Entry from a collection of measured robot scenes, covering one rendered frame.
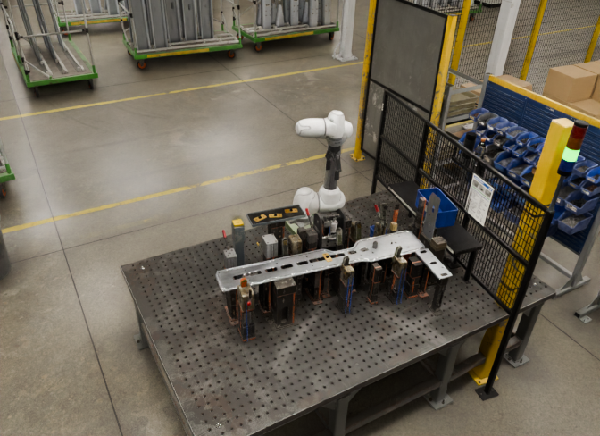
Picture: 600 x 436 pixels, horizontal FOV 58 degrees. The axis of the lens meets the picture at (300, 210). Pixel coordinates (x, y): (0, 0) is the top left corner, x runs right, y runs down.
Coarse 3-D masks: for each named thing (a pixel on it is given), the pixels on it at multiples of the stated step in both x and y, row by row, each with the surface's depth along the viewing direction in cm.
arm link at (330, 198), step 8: (352, 128) 377; (344, 136) 375; (328, 144) 385; (328, 176) 396; (328, 184) 400; (336, 184) 402; (320, 192) 407; (328, 192) 402; (336, 192) 403; (320, 200) 405; (328, 200) 404; (336, 200) 406; (344, 200) 411; (320, 208) 407; (328, 208) 408; (336, 208) 410
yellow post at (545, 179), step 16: (560, 128) 281; (560, 144) 284; (544, 160) 295; (560, 160) 291; (544, 176) 298; (544, 192) 301; (528, 208) 313; (528, 240) 320; (528, 256) 328; (512, 288) 341; (496, 336) 365; (496, 352) 377; (480, 368) 385; (480, 384) 385
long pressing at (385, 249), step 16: (368, 240) 358; (384, 240) 358; (400, 240) 359; (416, 240) 360; (288, 256) 340; (304, 256) 341; (320, 256) 342; (352, 256) 343; (368, 256) 343; (384, 256) 344; (224, 272) 325; (240, 272) 326; (272, 272) 327; (288, 272) 328; (304, 272) 329; (224, 288) 314
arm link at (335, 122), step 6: (330, 114) 315; (336, 114) 313; (342, 114) 315; (324, 120) 316; (330, 120) 315; (336, 120) 314; (342, 120) 315; (330, 126) 315; (336, 126) 315; (342, 126) 317; (330, 132) 317; (336, 132) 317; (342, 132) 319
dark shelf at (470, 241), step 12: (408, 180) 420; (396, 192) 405; (408, 192) 406; (408, 204) 392; (444, 228) 368; (456, 228) 368; (456, 240) 356; (468, 240) 357; (456, 252) 346; (468, 252) 350
